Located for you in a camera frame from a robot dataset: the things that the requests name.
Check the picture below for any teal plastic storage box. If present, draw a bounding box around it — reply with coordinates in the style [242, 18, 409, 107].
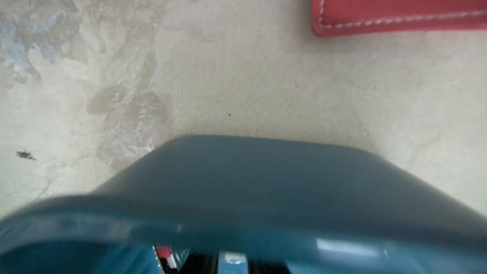
[1, 136, 486, 273]

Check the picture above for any red leather wallet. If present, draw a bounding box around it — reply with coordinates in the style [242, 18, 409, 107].
[311, 0, 486, 38]

